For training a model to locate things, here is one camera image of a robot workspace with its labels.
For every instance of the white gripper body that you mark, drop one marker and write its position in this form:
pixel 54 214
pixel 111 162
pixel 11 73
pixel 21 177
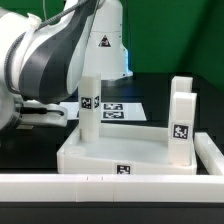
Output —
pixel 37 114

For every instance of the white fiducial marker plate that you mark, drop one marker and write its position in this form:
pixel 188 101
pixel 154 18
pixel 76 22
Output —
pixel 111 111

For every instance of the white L-shaped obstacle fence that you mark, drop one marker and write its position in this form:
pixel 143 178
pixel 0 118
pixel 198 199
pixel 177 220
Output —
pixel 111 188

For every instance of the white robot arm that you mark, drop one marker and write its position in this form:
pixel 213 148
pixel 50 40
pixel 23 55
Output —
pixel 41 62

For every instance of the white desk top tray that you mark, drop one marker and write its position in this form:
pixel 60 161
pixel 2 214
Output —
pixel 121 150

